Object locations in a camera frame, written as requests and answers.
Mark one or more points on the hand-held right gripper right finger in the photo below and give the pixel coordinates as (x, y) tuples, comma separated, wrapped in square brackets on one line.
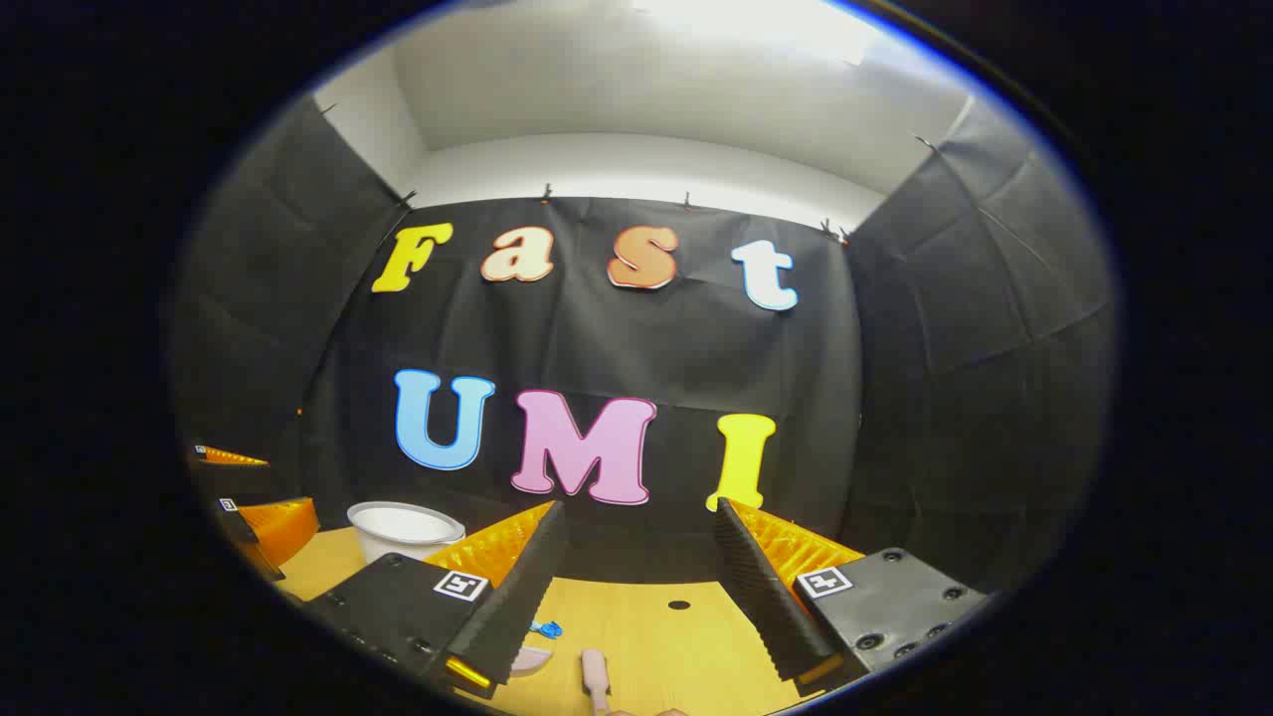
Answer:
[(764, 597)]

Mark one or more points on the pale pink small broom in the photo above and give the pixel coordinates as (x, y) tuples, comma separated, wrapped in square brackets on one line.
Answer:
[(594, 676)]

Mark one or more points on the yellow wooden desktop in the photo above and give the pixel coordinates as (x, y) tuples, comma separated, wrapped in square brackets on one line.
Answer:
[(676, 646)]

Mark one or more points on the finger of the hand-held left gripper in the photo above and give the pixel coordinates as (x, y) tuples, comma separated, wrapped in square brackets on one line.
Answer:
[(234, 458), (278, 522)]

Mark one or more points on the white ribbed garbage bin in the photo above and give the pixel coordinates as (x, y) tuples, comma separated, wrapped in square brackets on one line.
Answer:
[(403, 532)]

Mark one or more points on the blue paper trash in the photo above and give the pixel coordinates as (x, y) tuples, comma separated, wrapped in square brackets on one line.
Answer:
[(547, 628)]

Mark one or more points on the pale pink dustpan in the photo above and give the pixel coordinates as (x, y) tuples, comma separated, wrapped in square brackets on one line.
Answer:
[(532, 659)]

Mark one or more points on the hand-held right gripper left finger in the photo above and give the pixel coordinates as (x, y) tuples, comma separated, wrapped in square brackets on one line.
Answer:
[(517, 609)]

